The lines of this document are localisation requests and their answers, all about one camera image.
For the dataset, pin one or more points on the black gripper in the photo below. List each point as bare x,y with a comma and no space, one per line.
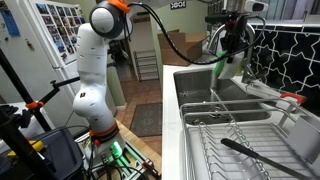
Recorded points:
236,35

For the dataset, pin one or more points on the green sponge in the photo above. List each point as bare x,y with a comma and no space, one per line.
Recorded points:
218,65

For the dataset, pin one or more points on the white sponge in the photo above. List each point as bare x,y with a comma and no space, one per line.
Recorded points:
233,68

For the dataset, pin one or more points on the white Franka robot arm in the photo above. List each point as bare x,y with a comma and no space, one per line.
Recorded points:
93,83

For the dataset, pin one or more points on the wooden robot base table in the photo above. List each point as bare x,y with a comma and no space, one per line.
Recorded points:
140,146

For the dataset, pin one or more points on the steel kitchen faucet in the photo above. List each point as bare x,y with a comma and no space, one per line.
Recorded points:
250,66

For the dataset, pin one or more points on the brown cardboard box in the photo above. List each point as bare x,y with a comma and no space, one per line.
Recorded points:
186,46

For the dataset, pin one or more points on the stainless steel sink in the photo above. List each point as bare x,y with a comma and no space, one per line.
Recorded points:
196,83

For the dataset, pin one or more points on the black white patterned picture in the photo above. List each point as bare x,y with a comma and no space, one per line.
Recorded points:
177,4

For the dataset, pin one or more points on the kitchen window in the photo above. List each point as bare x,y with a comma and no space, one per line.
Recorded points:
290,10

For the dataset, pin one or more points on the dark patterned floor rug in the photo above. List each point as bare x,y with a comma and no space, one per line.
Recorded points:
146,120

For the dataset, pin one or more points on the white utensil holder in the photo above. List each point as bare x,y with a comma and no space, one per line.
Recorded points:
305,140

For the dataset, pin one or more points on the green printed part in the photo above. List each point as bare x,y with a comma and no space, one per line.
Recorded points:
116,150

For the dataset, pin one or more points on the photo sheet on fridge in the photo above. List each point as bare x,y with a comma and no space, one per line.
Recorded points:
56,26

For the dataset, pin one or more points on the dark blue storage bin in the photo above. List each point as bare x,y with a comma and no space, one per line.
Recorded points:
63,153

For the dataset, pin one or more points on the black stand with orange clamp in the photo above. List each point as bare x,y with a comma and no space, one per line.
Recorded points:
33,105

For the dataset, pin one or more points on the white refrigerator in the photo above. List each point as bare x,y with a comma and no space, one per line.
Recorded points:
20,60

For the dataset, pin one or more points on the yellow tool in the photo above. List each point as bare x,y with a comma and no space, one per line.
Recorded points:
36,145

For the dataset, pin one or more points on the blue paper note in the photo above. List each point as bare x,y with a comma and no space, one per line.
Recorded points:
10,23

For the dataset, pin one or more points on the thick black tripod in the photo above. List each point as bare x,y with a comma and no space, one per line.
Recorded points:
16,146

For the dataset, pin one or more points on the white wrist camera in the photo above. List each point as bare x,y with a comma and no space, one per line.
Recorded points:
256,6

